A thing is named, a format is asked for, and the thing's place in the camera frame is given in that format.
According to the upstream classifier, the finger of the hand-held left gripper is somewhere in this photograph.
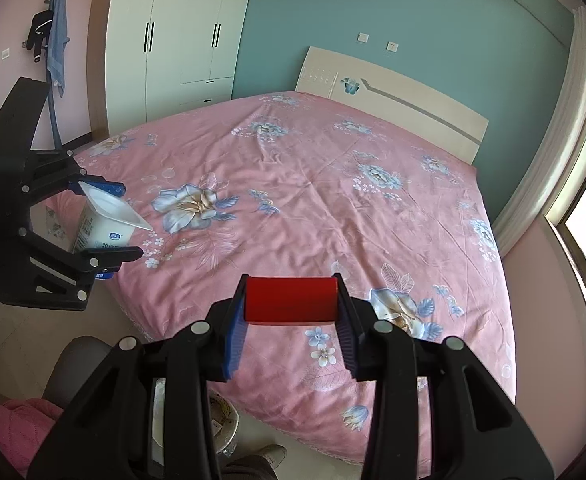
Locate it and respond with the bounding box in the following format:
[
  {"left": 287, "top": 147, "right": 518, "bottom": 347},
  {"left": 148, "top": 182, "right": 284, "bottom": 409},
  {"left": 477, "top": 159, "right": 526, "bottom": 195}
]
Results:
[
  {"left": 0, "top": 227, "right": 144, "bottom": 311},
  {"left": 0, "top": 77, "right": 126, "bottom": 207}
]

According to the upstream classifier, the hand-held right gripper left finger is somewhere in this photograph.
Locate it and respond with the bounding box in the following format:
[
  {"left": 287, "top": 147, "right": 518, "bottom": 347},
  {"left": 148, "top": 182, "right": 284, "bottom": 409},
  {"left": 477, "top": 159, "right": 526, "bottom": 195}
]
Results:
[{"left": 27, "top": 274, "right": 250, "bottom": 480}]

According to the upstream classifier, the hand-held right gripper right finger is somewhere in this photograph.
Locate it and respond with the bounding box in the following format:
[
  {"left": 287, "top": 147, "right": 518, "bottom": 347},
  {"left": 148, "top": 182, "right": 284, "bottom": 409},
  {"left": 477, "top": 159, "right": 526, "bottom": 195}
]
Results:
[{"left": 333, "top": 273, "right": 556, "bottom": 480}]

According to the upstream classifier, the white yogurt cup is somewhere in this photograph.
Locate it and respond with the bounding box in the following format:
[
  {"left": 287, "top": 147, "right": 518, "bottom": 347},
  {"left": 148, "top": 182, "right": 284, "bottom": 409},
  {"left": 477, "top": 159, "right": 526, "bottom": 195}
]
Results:
[{"left": 70, "top": 181, "right": 154, "bottom": 256}]

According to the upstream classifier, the red block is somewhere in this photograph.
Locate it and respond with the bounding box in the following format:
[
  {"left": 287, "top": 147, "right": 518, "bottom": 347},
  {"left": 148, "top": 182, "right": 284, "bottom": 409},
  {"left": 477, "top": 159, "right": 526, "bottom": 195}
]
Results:
[{"left": 244, "top": 276, "right": 339, "bottom": 324}]

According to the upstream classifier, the white trash bin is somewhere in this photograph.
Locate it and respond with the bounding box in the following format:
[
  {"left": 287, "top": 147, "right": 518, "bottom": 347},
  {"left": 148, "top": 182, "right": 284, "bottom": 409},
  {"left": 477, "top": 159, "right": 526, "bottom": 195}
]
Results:
[{"left": 148, "top": 377, "right": 240, "bottom": 468}]

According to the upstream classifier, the person's shoe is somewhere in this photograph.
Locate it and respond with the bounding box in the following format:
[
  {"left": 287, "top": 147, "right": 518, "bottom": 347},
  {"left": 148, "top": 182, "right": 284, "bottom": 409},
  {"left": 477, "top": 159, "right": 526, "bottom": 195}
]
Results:
[{"left": 260, "top": 444, "right": 289, "bottom": 469}]

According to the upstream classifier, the blue hanging cloth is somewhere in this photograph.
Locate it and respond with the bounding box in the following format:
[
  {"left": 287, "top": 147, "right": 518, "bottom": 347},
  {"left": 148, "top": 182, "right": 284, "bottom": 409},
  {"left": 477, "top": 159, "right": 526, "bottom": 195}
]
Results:
[{"left": 45, "top": 0, "right": 70, "bottom": 99}]

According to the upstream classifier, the black jacket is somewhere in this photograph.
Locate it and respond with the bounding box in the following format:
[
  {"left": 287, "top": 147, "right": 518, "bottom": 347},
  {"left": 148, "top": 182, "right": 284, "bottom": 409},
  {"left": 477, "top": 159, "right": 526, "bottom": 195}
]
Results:
[{"left": 27, "top": 10, "right": 56, "bottom": 64}]

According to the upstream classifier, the pink floral bed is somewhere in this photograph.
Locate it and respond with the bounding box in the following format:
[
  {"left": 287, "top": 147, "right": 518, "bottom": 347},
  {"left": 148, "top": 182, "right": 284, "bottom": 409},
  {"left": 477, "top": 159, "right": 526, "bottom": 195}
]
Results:
[{"left": 48, "top": 91, "right": 516, "bottom": 466}]

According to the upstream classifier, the pink quilted garment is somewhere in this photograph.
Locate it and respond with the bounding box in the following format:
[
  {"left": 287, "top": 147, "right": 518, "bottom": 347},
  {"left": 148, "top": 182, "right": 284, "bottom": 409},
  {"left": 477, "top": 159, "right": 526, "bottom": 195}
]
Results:
[{"left": 0, "top": 392, "right": 66, "bottom": 479}]

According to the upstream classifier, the white wardrobe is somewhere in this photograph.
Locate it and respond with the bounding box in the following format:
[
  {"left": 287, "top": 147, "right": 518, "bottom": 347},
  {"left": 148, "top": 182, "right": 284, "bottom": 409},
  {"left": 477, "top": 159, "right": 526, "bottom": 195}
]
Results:
[{"left": 104, "top": 0, "right": 258, "bottom": 136}]

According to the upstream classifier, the cream butterfly headboard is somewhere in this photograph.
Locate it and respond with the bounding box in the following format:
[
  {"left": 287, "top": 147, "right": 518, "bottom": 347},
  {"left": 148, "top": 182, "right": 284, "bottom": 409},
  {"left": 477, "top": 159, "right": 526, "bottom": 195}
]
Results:
[{"left": 295, "top": 46, "right": 489, "bottom": 165}]

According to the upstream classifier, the cream curtain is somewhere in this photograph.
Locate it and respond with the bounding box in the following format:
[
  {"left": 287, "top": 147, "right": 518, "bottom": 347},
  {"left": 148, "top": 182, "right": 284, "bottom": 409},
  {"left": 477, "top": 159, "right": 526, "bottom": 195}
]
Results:
[{"left": 493, "top": 5, "right": 586, "bottom": 256}]

